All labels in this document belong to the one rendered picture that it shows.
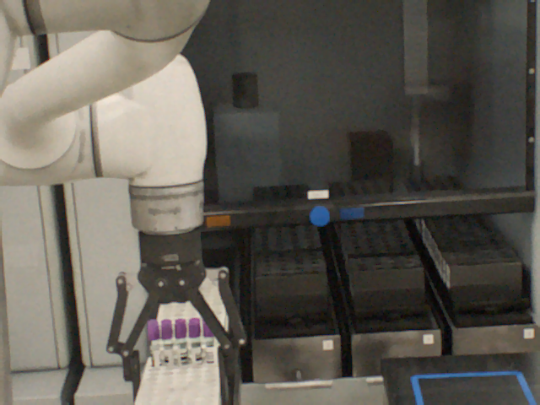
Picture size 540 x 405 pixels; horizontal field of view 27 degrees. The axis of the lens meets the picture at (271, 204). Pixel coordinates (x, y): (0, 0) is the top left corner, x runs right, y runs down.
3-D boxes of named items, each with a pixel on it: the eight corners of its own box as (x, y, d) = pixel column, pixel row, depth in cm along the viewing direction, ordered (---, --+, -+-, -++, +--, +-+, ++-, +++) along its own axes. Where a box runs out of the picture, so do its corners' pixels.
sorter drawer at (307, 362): (251, 247, 235) (249, 207, 233) (316, 243, 235) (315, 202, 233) (252, 396, 165) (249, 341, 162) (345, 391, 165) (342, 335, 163)
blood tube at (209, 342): (209, 401, 147) (202, 320, 145) (221, 401, 147) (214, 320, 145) (207, 405, 145) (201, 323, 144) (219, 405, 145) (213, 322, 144)
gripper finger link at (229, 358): (222, 333, 137) (246, 332, 137) (225, 372, 138) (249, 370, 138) (222, 337, 136) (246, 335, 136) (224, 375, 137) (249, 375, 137)
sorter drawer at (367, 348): (323, 243, 235) (321, 202, 233) (387, 239, 235) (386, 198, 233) (354, 391, 165) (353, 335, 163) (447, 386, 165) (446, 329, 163)
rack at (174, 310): (169, 314, 181) (165, 278, 179) (229, 310, 181) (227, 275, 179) (153, 393, 152) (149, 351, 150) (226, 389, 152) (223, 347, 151)
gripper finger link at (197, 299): (175, 274, 137) (185, 268, 137) (227, 346, 139) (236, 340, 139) (173, 282, 133) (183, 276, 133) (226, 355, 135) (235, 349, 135)
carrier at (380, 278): (423, 299, 176) (423, 263, 175) (425, 304, 174) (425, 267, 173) (351, 303, 176) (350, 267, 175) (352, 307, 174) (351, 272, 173)
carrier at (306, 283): (328, 305, 176) (326, 269, 175) (329, 309, 174) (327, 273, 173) (256, 309, 176) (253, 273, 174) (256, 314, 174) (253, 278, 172)
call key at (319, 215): (310, 224, 169) (309, 206, 168) (329, 224, 169) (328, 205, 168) (310, 227, 168) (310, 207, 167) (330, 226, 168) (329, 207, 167)
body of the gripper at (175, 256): (130, 236, 130) (136, 312, 132) (202, 232, 130) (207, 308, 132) (137, 224, 138) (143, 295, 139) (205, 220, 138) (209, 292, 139)
